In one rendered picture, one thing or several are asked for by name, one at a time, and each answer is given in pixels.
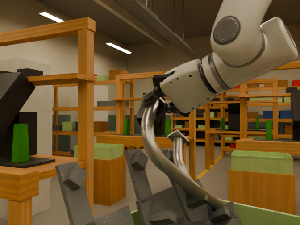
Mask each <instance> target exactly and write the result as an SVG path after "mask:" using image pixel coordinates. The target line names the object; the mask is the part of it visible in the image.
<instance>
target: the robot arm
mask: <svg viewBox="0 0 300 225"><path fill-rule="evenodd" d="M271 2H272V0H223V2H222V4H221V7H220V9H219V12H218V14H217V17H216V19H215V22H214V25H213V28H212V32H211V38H210V41H211V47H212V49H213V51H214V52H212V53H211V54H209V55H207V56H205V57H204V58H203V59H202V61H200V60H199V59H196V60H192V61H189V62H187V63H184V64H182V65H180V66H178V67H175V68H173V69H171V70H169V71H168V72H166V73H165V74H163V75H154V76H153V79H152V80H153V84H154V92H153V93H151V94H149V95H147V96H146V97H145V98H144V102H143V104H142V106H143V107H144V108H145V107H146V106H148V105H150V104H152V103H154V102H156V99H157V98H160V97H162V96H165V95H166V96H167V97H168V98H169V99H170V100H171V102H170V103H164V104H162V105H160V106H159V108H158V112H157V115H156V117H157V116H161V115H163V114H165V113H168V114H170V113H176V114H180V115H182V116H184V117H188V116H189V114H190V113H191V111H194V110H196V109H198V108H199V107H201V106H203V105H205V104H206V103H208V102H210V101H211V100H212V99H214V98H215V97H216V96H217V95H219V93H220V94H221V93H224V92H226V91H228V90H230V89H232V88H234V87H236V86H239V85H241V84H243V83H245V82H247V81H250V80H252V79H254V78H256V77H258V76H261V75H263V74H265V73H267V72H269V71H271V70H273V69H276V68H278V67H280V66H282V65H284V64H286V63H289V62H291V61H293V60H295V59H297V58H298V51H297V47H296V45H295V42H294V40H293V38H292V36H291V34H290V32H289V30H288V28H287V27H286V25H285V23H284V22H283V21H282V20H281V19H280V18H279V17H274V18H272V19H270V20H268V21H267V22H265V23H263V24H261V22H262V20H263V18H264V15H265V13H266V11H267V9H268V8H269V6H270V4H271ZM160 82H162V83H160Z"/></svg>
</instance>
